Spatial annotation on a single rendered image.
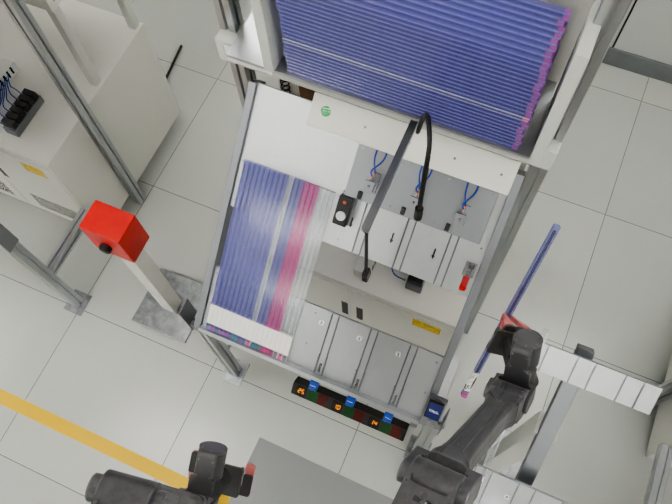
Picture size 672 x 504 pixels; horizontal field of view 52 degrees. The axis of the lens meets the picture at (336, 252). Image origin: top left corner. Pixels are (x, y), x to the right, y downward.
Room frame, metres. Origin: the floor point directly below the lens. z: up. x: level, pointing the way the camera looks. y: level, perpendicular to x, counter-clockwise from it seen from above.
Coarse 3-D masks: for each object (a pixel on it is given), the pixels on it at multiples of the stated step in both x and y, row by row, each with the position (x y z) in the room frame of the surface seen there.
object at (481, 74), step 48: (288, 0) 0.92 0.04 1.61; (336, 0) 0.88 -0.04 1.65; (384, 0) 0.86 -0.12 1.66; (432, 0) 0.85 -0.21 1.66; (480, 0) 0.84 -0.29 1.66; (528, 0) 0.83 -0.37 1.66; (288, 48) 0.93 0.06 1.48; (336, 48) 0.88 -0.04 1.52; (384, 48) 0.83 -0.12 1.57; (432, 48) 0.79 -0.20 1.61; (480, 48) 0.75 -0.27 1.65; (528, 48) 0.73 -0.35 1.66; (384, 96) 0.83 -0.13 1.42; (432, 96) 0.78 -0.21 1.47; (480, 96) 0.74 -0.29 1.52; (528, 96) 0.70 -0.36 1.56
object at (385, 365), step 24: (312, 312) 0.58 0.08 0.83; (312, 336) 0.53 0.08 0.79; (336, 336) 0.52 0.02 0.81; (360, 336) 0.50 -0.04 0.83; (384, 336) 0.49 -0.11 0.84; (288, 360) 0.49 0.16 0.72; (312, 360) 0.47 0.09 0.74; (336, 360) 0.46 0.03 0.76; (360, 360) 0.45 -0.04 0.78; (384, 360) 0.44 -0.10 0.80; (408, 360) 0.43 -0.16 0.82; (432, 360) 0.42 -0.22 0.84; (360, 384) 0.40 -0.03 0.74; (384, 384) 0.39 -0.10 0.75; (408, 384) 0.38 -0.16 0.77; (432, 384) 0.37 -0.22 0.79; (408, 408) 0.32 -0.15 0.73
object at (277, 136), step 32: (256, 96) 1.04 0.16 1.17; (288, 96) 1.02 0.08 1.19; (256, 128) 0.98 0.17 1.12; (288, 128) 0.96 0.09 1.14; (256, 160) 0.92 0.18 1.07; (288, 160) 0.90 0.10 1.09; (320, 160) 0.88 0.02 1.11; (352, 160) 0.86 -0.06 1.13; (352, 224) 0.74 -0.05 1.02; (384, 224) 0.72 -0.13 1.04; (416, 224) 0.71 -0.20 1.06; (384, 256) 0.66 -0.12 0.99; (416, 256) 0.64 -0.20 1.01; (448, 256) 0.63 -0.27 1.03; (480, 256) 0.61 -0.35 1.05; (448, 288) 0.56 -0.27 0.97
